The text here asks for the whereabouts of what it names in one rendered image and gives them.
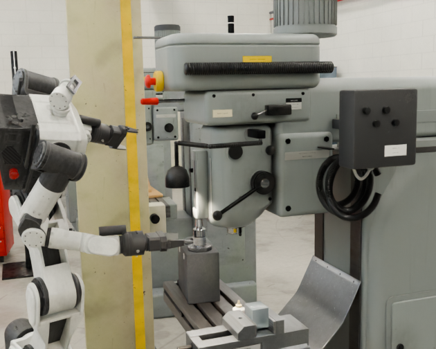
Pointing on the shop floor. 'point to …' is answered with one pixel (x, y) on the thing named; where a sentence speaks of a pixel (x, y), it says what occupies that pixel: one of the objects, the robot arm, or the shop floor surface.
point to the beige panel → (113, 169)
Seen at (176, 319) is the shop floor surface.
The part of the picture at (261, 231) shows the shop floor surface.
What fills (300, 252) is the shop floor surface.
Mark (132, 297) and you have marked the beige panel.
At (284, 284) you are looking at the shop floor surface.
